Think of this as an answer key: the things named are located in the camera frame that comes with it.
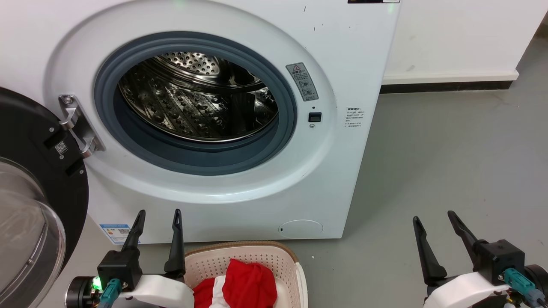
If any white front-load washing machine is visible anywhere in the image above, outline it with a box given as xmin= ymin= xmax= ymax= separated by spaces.
xmin=0 ymin=0 xmax=401 ymax=245

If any black washer door with glass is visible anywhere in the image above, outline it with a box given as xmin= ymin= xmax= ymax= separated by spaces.
xmin=0 ymin=87 xmax=89 ymax=308

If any teal left cable connector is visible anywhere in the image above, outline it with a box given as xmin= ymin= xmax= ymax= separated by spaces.
xmin=99 ymin=278 xmax=123 ymax=308

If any metal door hinge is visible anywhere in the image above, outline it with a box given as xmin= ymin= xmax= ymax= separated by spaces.
xmin=58 ymin=94 xmax=106 ymax=159

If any black and white baseboard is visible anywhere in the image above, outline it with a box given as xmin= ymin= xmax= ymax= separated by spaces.
xmin=380 ymin=70 xmax=520 ymax=94

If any grey warning sticker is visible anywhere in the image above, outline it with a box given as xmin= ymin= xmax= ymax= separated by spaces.
xmin=286 ymin=62 xmax=319 ymax=102

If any red and white garment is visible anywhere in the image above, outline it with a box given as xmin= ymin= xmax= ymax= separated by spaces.
xmin=192 ymin=258 xmax=278 ymax=308

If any stainless steel washing machine drum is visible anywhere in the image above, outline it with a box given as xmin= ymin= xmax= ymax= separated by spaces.
xmin=117 ymin=51 xmax=280 ymax=143

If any small printed text label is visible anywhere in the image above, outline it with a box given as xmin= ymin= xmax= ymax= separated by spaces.
xmin=345 ymin=107 xmax=366 ymax=129

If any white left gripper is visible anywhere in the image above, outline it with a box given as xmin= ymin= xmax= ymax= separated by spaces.
xmin=115 ymin=208 xmax=196 ymax=308

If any round white filter cover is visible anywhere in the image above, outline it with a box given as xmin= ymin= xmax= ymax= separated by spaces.
xmin=278 ymin=219 xmax=324 ymax=239

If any blue energy label sticker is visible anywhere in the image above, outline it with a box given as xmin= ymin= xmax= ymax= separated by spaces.
xmin=99 ymin=223 xmax=134 ymax=245

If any cream perforated laundry basket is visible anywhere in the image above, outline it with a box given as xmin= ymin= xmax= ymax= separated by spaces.
xmin=183 ymin=240 xmax=309 ymax=308

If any teal cable connector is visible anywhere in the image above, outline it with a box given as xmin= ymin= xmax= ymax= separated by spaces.
xmin=99 ymin=278 xmax=123 ymax=308
xmin=503 ymin=268 xmax=546 ymax=308

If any grey rubber door gasket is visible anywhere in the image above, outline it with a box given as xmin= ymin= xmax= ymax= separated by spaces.
xmin=93 ymin=31 xmax=298 ymax=176

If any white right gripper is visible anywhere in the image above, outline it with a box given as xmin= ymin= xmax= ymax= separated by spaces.
xmin=412 ymin=210 xmax=515 ymax=308

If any teal right cable connector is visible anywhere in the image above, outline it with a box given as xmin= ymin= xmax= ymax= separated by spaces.
xmin=503 ymin=268 xmax=546 ymax=308

